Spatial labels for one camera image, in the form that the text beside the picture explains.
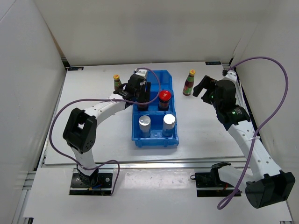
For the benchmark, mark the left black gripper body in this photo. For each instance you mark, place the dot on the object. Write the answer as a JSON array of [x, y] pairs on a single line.
[[140, 94]]

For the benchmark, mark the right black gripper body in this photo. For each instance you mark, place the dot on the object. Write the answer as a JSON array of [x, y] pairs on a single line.
[[216, 102]]

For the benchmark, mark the tall sauce bottle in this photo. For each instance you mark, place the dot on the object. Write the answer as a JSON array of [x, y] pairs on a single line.
[[117, 81], [187, 90]]

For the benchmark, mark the red-lid sauce jar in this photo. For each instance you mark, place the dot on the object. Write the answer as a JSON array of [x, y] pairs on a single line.
[[164, 100], [142, 106]]

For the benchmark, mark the silver can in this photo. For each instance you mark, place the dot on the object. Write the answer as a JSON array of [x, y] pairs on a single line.
[[169, 121], [145, 125]]

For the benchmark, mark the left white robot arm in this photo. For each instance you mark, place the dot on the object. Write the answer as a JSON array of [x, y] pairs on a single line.
[[80, 130]]

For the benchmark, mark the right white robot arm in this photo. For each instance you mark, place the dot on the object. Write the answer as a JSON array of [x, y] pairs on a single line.
[[262, 180]]

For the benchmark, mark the right black corner label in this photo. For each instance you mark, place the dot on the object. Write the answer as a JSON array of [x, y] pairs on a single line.
[[213, 63]]

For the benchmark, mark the black corner label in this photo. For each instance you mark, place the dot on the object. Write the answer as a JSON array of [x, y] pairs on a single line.
[[213, 63], [75, 68]]

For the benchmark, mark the blue three-compartment plastic bin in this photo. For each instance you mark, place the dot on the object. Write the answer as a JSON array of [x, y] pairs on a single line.
[[160, 80]]

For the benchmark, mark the left black corner label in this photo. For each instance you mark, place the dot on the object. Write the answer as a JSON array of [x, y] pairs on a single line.
[[75, 68]]

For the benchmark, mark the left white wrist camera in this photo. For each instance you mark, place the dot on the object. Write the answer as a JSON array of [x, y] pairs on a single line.
[[141, 72]]

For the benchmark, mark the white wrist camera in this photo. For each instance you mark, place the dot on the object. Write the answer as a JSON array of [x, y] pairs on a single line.
[[229, 75], [141, 72]]

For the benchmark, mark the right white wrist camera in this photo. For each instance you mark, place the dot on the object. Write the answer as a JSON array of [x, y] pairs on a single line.
[[229, 75]]

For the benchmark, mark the right aluminium rail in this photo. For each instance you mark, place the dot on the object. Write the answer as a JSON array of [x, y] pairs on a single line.
[[245, 105]]

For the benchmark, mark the aluminium rail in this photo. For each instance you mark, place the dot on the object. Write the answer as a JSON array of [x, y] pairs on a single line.
[[245, 105], [204, 163]]

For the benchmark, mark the front aluminium rail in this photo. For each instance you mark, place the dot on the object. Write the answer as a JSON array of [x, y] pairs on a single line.
[[204, 163]]

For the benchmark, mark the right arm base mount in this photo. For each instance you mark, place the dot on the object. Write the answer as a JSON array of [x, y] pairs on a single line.
[[206, 187]]

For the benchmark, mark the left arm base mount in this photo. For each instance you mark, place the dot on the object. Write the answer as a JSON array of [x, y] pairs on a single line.
[[101, 185]]

